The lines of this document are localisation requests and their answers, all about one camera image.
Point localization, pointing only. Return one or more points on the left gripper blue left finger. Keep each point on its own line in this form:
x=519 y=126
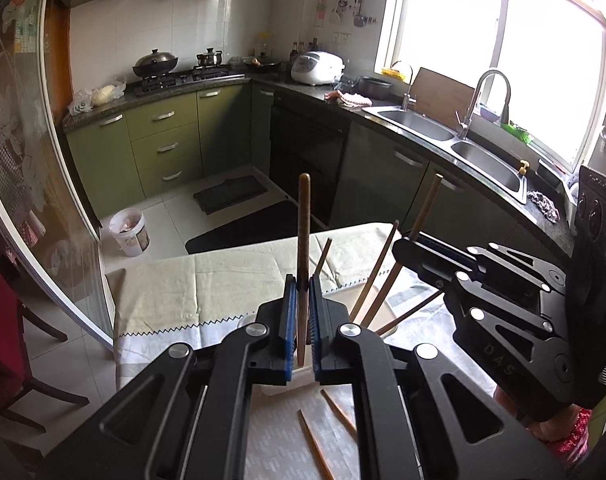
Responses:
x=287 y=323

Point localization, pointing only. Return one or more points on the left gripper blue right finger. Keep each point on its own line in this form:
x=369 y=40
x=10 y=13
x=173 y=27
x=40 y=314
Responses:
x=318 y=326

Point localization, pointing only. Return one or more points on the light bamboo chopstick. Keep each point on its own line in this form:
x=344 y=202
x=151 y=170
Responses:
x=315 y=448
x=341 y=415
x=401 y=251

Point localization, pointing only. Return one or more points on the dark wooden chopstick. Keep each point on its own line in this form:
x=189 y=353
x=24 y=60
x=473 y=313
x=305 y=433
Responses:
x=323 y=256
x=387 y=327
x=303 y=222
x=373 y=273

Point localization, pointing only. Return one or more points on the pink sleeve right forearm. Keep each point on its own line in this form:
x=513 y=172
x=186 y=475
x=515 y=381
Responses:
x=573 y=448

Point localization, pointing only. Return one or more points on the tall kitchen faucet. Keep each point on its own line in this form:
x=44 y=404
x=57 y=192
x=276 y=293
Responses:
x=464 y=122

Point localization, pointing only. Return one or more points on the hanging kitchen utensils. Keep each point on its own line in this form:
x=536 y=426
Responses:
x=342 y=12

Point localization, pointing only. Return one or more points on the person's right hand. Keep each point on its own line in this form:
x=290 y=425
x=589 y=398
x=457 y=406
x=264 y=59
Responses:
x=554 y=429

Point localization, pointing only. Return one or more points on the white plastic utensil holder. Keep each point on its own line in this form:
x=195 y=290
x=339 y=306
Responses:
x=347 y=295

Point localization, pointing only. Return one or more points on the dark counter cabinets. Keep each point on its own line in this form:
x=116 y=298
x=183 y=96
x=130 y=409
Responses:
x=365 y=170

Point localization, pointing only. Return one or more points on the patterned rag on counter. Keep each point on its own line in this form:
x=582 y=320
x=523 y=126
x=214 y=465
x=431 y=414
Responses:
x=545 y=206

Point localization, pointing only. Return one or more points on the dark floor mat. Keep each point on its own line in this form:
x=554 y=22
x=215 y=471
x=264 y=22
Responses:
x=229 y=193

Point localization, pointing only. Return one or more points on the stainless steel double sink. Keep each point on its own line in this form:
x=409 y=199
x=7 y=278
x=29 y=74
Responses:
x=469 y=153

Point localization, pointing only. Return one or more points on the white plastic bucket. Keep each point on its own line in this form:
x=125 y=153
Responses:
x=128 y=228

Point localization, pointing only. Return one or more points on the red white dish cloth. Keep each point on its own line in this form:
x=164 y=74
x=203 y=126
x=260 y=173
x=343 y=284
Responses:
x=347 y=100

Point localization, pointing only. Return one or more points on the green item on sill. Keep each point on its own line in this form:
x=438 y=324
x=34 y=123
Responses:
x=517 y=132

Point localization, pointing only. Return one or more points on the black cooking pot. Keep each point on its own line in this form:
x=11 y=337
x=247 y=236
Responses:
x=373 y=88

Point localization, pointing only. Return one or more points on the small sink faucet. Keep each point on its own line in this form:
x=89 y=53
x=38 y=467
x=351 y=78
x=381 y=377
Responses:
x=405 y=73

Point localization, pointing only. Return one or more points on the green lower cabinets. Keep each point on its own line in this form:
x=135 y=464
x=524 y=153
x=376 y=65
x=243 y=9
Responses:
x=146 y=150

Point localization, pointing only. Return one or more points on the white rice cooker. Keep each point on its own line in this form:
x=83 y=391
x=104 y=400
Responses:
x=317 y=68

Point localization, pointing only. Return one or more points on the wooden cutting board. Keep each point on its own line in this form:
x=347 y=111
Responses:
x=440 y=98

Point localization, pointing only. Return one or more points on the black frying pan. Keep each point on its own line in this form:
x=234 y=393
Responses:
x=264 y=65

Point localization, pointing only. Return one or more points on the small steel pot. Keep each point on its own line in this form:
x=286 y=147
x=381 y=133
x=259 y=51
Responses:
x=211 y=58

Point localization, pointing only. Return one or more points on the gas stove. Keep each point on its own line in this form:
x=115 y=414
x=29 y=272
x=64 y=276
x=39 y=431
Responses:
x=156 y=84

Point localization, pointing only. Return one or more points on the black wok with lid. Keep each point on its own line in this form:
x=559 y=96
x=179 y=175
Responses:
x=155 y=64

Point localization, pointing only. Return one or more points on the red chair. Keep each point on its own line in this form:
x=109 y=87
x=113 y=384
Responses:
x=16 y=376

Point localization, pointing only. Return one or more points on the glass sliding door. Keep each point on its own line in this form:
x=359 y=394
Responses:
x=42 y=221

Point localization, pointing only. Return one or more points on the plastic bag with food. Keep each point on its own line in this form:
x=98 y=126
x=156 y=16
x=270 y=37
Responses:
x=86 y=100

